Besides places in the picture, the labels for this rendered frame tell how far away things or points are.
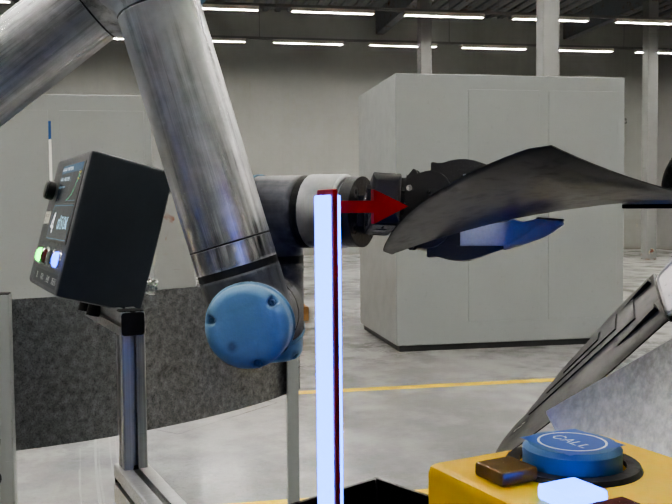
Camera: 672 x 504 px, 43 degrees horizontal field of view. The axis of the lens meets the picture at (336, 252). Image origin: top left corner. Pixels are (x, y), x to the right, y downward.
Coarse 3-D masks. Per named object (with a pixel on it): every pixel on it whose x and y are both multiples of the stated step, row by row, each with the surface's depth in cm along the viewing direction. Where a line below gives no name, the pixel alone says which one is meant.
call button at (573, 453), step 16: (544, 432) 36; (560, 432) 36; (576, 432) 36; (528, 448) 34; (544, 448) 34; (560, 448) 34; (576, 448) 34; (592, 448) 34; (608, 448) 34; (544, 464) 34; (560, 464) 33; (576, 464) 33; (592, 464) 33; (608, 464) 33
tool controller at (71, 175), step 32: (64, 160) 124; (96, 160) 106; (128, 160) 108; (64, 192) 116; (96, 192) 106; (128, 192) 108; (160, 192) 110; (64, 224) 110; (96, 224) 106; (128, 224) 108; (160, 224) 110; (64, 256) 105; (96, 256) 106; (128, 256) 108; (64, 288) 105; (96, 288) 106; (128, 288) 108
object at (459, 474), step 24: (480, 456) 36; (504, 456) 36; (624, 456) 35; (648, 456) 36; (432, 480) 35; (456, 480) 34; (480, 480) 33; (552, 480) 33; (600, 480) 32; (624, 480) 33; (648, 480) 33
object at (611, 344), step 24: (648, 288) 85; (624, 312) 86; (648, 312) 80; (600, 336) 87; (624, 336) 82; (648, 336) 79; (576, 360) 89; (600, 360) 83; (552, 384) 91; (576, 384) 83; (528, 432) 84
